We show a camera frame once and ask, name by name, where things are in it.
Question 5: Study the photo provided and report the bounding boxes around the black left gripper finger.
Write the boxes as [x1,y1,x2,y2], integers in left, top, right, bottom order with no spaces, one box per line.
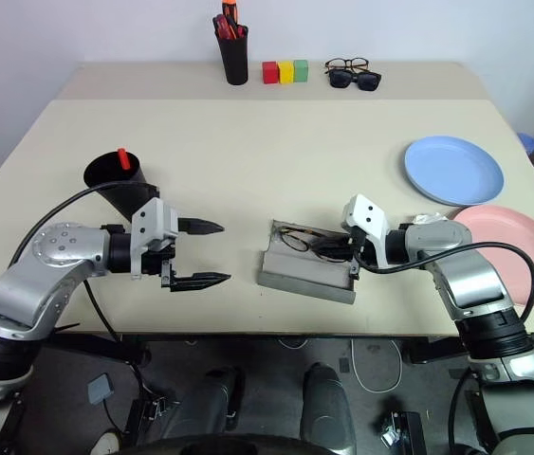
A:
[185,216,226,237]
[170,272,232,293]

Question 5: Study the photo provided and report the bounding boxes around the black tool holder cup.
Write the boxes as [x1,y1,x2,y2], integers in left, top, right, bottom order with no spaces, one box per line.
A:
[216,32,249,86]

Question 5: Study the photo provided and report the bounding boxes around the tortoiseshell eyeglasses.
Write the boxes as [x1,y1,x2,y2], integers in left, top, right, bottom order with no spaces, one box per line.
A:
[276,227,343,263]

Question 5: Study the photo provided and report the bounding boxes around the blue plastic plate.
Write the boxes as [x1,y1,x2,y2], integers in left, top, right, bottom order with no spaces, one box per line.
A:
[403,136,506,208]

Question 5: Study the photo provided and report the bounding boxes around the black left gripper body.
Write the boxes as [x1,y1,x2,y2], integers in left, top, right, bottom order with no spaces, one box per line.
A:
[140,216,190,291]

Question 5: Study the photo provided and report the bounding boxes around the crumpled white plastic bag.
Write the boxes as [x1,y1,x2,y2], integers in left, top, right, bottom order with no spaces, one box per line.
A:
[411,212,451,227]

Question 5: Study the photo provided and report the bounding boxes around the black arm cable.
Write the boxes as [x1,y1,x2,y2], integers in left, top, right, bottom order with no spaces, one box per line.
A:
[9,183,161,266]
[359,241,534,323]

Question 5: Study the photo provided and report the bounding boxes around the brown frame eyeglasses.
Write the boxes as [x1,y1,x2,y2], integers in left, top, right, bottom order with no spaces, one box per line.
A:
[324,57,371,75]

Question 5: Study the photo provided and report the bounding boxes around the black pen cup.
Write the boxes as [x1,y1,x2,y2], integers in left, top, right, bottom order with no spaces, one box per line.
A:
[83,150,161,224]

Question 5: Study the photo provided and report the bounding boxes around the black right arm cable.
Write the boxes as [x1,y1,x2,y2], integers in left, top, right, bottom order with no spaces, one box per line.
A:
[359,241,534,323]

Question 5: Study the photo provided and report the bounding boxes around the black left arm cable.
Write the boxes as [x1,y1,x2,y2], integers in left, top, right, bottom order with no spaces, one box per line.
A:
[9,183,161,266]

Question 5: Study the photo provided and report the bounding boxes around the white floor cable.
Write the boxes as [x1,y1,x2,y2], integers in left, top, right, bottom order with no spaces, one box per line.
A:
[350,338,403,393]

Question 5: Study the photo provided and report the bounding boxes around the black metal clamp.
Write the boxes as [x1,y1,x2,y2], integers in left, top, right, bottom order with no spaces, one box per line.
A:
[126,387,178,433]
[378,409,427,455]

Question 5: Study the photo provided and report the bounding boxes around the pink plastic plate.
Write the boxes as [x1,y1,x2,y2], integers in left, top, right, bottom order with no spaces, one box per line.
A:
[450,205,534,308]

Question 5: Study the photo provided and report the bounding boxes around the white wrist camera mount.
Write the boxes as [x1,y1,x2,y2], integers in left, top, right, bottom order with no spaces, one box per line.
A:
[341,192,390,269]
[129,197,181,281]

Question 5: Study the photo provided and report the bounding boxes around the grey square floor pad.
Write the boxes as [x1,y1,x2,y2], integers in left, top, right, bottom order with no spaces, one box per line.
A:
[86,373,116,405]

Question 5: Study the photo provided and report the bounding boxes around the orange black screwdriver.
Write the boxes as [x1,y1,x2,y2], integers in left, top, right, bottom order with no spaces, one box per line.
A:
[221,0,238,29]

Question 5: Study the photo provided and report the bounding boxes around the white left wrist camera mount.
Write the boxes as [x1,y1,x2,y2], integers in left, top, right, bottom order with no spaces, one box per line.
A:
[129,197,181,281]

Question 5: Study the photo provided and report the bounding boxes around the grey felt glasses case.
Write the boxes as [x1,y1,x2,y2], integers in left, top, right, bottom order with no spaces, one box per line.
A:
[255,218,358,305]

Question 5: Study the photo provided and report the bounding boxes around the black sunglasses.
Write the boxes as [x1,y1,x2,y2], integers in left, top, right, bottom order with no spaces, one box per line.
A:
[328,69,382,93]

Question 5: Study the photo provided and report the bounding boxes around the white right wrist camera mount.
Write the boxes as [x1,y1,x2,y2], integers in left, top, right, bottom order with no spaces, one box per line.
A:
[341,192,390,269]

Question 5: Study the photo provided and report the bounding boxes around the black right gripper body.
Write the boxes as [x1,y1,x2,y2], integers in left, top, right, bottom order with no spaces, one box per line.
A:
[345,225,368,282]

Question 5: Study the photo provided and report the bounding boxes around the dark rounded shape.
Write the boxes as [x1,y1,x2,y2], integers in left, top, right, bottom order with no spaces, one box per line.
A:
[301,362,356,452]
[166,367,245,443]

